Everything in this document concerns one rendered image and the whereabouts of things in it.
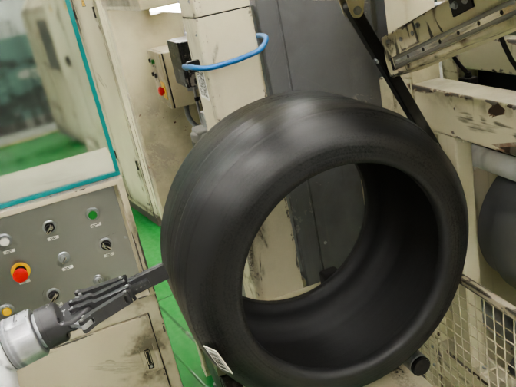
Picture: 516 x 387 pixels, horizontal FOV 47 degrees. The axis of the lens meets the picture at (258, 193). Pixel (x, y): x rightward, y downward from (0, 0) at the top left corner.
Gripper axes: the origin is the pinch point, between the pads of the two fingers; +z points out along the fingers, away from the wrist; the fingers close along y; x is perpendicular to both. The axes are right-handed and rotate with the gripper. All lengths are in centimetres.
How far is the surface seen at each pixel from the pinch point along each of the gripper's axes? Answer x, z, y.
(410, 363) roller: 40, 41, -9
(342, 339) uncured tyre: 38, 33, 6
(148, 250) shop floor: 126, 2, 297
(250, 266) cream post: 22.5, 22.8, 27.3
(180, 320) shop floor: 126, 2, 191
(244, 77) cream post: -21, 37, 27
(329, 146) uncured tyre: -13.7, 36.2, -12.3
